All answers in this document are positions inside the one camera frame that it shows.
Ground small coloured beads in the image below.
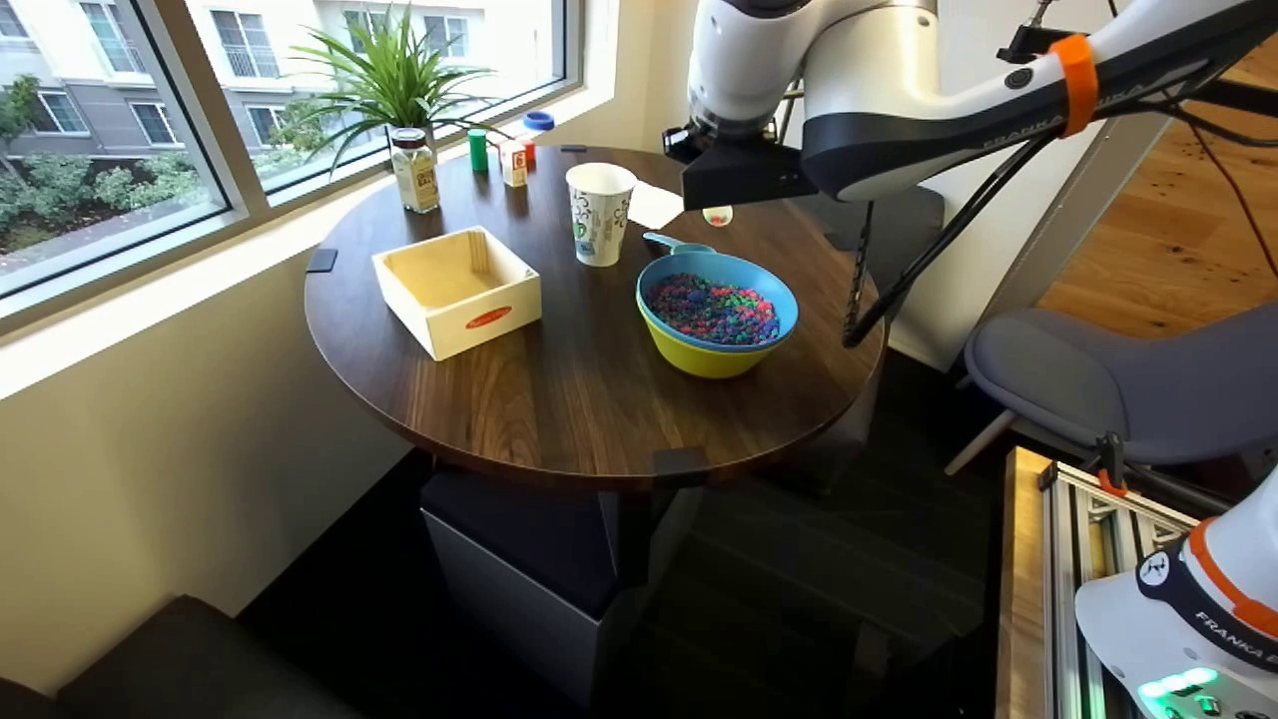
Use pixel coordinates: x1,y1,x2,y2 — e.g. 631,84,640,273
647,273,781,351

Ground white leaning board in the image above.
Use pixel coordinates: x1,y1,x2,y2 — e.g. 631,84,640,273
888,110,1184,377

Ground green spiky plant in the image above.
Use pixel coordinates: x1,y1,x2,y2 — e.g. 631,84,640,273
273,4,491,173

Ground grey cube ottoman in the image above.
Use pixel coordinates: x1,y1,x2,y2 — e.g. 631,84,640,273
414,463,712,711

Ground blue and yellow bowl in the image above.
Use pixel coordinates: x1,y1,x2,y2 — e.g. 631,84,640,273
631,248,807,385

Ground grey upholstered chair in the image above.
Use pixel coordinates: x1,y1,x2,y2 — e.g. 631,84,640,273
944,294,1278,511

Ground cream plant pot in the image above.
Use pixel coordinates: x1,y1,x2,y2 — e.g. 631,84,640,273
385,125,443,221

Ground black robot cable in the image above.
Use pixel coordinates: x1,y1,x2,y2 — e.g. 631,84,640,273
840,64,1278,351

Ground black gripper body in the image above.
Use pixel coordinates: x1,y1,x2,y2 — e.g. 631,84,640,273
658,114,820,213

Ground black leather seat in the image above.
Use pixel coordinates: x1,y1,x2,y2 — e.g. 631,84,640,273
0,590,365,719

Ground orange cable strap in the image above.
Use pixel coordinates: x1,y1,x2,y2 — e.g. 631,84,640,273
1046,32,1105,136

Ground pale wooden box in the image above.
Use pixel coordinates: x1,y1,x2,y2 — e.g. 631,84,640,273
367,224,547,362

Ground white paper napkin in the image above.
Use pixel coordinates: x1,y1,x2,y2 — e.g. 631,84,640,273
622,180,699,230

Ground grey framed window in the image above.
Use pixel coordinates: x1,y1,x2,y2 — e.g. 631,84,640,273
0,0,590,325

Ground round dark wooden table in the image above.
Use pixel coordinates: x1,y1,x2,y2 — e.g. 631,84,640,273
301,140,892,486

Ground printed paper cup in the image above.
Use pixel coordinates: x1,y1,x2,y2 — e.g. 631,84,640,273
564,161,640,273

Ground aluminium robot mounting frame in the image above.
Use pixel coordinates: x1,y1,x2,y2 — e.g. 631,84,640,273
996,443,1203,719

